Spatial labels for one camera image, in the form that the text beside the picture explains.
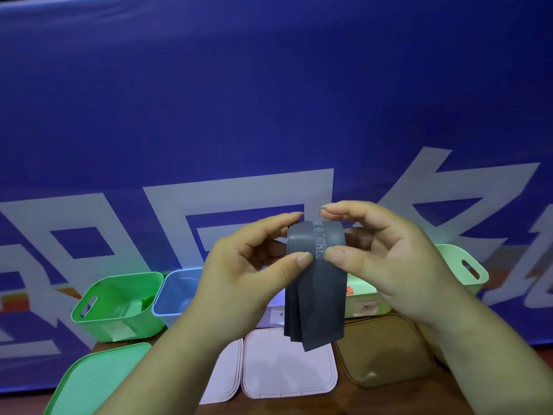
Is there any green plastic lid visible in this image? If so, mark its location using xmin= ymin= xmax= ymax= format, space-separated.
xmin=43 ymin=342 xmax=153 ymax=415

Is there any brown plastic lid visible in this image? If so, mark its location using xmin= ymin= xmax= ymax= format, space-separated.
xmin=335 ymin=313 xmax=436 ymax=388

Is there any person's right forearm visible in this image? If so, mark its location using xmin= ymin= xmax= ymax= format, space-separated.
xmin=412 ymin=294 xmax=553 ymax=415

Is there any person's left forearm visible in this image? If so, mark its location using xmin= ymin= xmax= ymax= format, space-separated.
xmin=96 ymin=298 xmax=261 ymax=415

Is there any blue plastic bin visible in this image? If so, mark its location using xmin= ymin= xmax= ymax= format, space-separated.
xmin=151 ymin=268 xmax=206 ymax=329

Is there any person's right hand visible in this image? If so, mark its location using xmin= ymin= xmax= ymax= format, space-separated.
xmin=320 ymin=200 xmax=471 ymax=330

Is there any blue banner with white print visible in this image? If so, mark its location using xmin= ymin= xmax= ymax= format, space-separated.
xmin=0 ymin=0 xmax=553 ymax=391

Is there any mint green plastic bin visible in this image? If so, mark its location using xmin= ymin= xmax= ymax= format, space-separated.
xmin=344 ymin=244 xmax=490 ymax=319

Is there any white plastic bin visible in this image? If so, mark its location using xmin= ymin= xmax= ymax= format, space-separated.
xmin=255 ymin=294 xmax=287 ymax=329

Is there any grey sandpaper strip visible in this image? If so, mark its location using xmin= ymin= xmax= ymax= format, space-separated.
xmin=283 ymin=220 xmax=348 ymax=352

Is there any pale pink plastic lid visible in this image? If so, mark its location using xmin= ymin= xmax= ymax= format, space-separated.
xmin=199 ymin=338 xmax=245 ymax=405
xmin=241 ymin=327 xmax=338 ymax=400

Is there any pale paper label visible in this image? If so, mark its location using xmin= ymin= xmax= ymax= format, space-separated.
xmin=103 ymin=322 xmax=135 ymax=342
xmin=353 ymin=299 xmax=383 ymax=317

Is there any person's left hand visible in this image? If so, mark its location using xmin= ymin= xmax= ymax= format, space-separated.
xmin=190 ymin=212 xmax=314 ymax=343

